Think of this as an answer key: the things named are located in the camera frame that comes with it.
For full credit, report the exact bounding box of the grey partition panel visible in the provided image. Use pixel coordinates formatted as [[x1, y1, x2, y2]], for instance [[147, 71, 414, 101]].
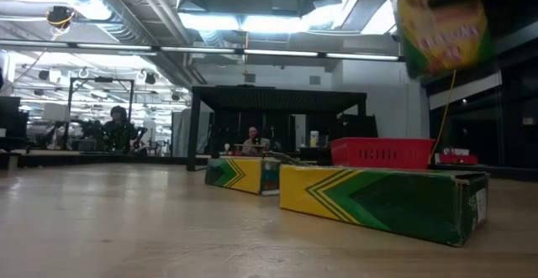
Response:
[[171, 108, 211, 158]]

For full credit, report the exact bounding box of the black background rig frame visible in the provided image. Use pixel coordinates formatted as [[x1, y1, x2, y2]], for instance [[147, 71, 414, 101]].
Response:
[[66, 76, 135, 153]]

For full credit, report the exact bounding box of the long linear ceiling light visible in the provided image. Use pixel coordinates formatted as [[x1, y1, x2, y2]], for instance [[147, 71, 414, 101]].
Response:
[[0, 38, 407, 63]]

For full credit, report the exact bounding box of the person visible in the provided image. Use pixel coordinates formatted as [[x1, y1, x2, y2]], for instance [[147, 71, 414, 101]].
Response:
[[241, 125, 272, 157], [98, 104, 150, 155]]

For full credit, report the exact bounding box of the red white box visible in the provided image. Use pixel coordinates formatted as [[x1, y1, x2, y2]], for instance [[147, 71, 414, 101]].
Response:
[[435, 146, 480, 165]]

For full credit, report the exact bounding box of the black ceiling cable reel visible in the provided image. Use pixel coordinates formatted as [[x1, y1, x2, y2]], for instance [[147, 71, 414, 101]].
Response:
[[45, 4, 77, 30]]

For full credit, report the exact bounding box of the black monitor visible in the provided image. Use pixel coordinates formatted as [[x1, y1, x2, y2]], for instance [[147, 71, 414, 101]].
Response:
[[0, 96, 29, 151]]

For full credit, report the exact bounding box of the yellow hanging cable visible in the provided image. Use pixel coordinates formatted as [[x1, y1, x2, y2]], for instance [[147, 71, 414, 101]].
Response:
[[428, 68, 458, 162]]

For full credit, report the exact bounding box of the red plastic basket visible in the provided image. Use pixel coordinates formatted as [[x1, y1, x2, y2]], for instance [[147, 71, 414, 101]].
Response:
[[330, 137, 436, 170]]

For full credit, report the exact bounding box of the yellow green crayon box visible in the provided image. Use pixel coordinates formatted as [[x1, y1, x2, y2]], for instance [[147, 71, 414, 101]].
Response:
[[394, 0, 495, 77], [204, 156, 282, 197], [279, 164, 491, 248]]

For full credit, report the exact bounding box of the silver ventilation duct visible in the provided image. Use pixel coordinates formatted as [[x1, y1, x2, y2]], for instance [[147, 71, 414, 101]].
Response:
[[37, 0, 209, 87]]

